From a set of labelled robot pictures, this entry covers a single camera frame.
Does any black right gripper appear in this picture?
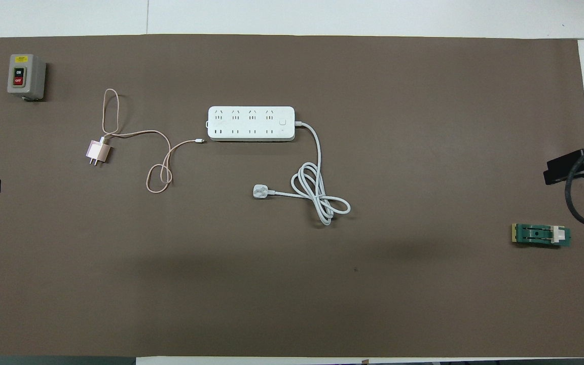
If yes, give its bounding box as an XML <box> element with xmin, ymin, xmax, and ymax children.
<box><xmin>544</xmin><ymin>148</ymin><xmax>584</xmax><ymax>186</ymax></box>

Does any pink charger plug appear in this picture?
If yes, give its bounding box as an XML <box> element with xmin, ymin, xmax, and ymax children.
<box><xmin>85</xmin><ymin>137</ymin><xmax>114</xmax><ymax>167</ymax></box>

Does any pink charging cable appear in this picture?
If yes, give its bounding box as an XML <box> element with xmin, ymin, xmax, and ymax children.
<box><xmin>100</xmin><ymin>89</ymin><xmax>206</xmax><ymax>194</ymax></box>

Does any white power strip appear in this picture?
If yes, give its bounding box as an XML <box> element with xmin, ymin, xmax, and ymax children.
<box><xmin>207</xmin><ymin>105</ymin><xmax>296</xmax><ymax>142</ymax></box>

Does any brown table mat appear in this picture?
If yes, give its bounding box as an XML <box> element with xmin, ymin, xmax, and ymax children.
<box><xmin>0</xmin><ymin>34</ymin><xmax>584</xmax><ymax>358</ymax></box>

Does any grey on off switch box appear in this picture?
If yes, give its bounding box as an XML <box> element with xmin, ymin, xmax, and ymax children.
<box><xmin>7</xmin><ymin>54</ymin><xmax>48</xmax><ymax>102</ymax></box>

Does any white power cord with plug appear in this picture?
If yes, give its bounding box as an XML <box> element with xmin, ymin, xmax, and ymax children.
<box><xmin>251</xmin><ymin>121</ymin><xmax>351</xmax><ymax>227</ymax></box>

